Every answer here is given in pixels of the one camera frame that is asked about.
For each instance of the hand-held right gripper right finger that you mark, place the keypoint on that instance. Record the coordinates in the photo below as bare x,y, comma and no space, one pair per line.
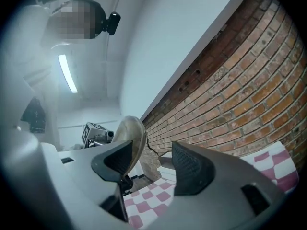
227,183

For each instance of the black head camera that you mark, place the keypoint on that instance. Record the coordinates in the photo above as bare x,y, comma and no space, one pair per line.
112,23

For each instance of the pink white checkered tablecloth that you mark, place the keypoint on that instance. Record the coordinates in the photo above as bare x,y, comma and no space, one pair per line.
280,166

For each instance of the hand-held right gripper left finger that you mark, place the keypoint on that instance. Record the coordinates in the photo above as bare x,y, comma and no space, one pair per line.
79,166

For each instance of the flat white box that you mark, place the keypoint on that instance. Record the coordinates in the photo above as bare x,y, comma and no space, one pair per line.
166,171

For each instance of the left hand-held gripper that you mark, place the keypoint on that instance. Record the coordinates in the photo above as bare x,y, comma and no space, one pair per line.
92,132

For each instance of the brown box white inside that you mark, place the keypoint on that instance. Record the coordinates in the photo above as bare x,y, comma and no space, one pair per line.
166,160

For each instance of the person's head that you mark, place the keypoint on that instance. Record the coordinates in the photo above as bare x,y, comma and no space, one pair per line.
76,20

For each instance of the ceiling strip light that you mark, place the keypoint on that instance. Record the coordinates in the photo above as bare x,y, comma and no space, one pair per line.
68,74

